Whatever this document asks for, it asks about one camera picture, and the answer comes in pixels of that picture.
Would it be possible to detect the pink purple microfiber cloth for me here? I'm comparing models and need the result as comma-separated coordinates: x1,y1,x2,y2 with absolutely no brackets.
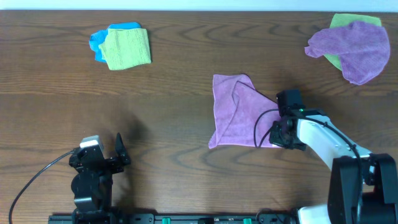
208,74,280,149

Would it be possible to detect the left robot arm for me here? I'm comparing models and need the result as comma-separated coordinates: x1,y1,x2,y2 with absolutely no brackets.
69,134,131,224

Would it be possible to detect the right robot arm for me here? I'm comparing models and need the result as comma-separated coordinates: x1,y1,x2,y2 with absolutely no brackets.
269,90,397,224

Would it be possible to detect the folded green cloth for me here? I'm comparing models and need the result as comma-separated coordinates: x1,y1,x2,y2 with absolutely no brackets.
99,28,152,70

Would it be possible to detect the blue cloth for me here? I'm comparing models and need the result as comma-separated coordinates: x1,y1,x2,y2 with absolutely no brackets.
89,22,141,63

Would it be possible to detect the dark purple crumpled cloth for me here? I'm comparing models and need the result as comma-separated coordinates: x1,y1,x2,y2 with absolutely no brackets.
305,21,391,85

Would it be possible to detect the light green cloth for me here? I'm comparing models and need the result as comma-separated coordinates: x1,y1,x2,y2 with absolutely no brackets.
324,14,382,71

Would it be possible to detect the left black cable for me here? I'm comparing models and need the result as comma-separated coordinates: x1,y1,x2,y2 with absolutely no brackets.
8,149,76,224

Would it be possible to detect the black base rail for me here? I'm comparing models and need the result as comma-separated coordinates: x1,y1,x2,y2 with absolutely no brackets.
47,213,299,224

